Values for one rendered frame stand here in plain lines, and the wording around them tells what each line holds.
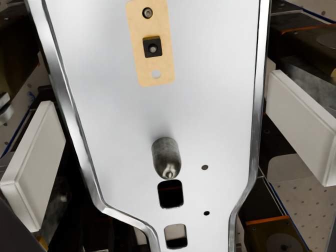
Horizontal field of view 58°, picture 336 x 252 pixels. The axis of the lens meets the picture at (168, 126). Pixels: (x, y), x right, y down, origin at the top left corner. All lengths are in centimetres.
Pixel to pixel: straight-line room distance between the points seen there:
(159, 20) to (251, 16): 9
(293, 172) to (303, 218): 60
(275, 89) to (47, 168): 13
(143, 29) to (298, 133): 18
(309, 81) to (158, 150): 17
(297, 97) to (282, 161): 27
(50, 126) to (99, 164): 20
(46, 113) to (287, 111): 13
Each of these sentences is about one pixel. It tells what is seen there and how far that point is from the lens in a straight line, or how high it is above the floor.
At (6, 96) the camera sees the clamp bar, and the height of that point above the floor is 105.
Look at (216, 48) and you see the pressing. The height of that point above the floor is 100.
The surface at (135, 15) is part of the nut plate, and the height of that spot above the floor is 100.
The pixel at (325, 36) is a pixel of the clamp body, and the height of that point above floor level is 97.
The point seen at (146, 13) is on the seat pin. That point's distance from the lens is 29.
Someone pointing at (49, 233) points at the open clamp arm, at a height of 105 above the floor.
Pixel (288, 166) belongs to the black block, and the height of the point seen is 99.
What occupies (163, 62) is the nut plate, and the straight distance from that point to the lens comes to 31.
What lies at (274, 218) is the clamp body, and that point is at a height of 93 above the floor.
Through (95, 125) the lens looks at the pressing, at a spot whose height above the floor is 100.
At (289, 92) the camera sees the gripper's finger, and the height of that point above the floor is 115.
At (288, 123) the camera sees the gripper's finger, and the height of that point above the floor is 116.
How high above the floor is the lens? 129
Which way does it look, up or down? 58 degrees down
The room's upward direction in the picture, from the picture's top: 168 degrees clockwise
